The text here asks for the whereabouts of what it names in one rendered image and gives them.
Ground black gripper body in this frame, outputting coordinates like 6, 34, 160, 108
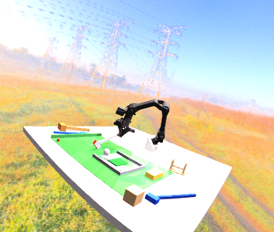
113, 117, 135, 133

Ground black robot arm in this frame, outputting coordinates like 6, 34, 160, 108
115, 99, 170, 145

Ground white golf ball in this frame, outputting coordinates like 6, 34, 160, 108
104, 149, 110, 155

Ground green flat mat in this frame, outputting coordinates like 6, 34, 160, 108
51, 136, 173, 196

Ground tan cube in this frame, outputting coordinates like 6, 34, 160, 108
122, 185, 145, 207

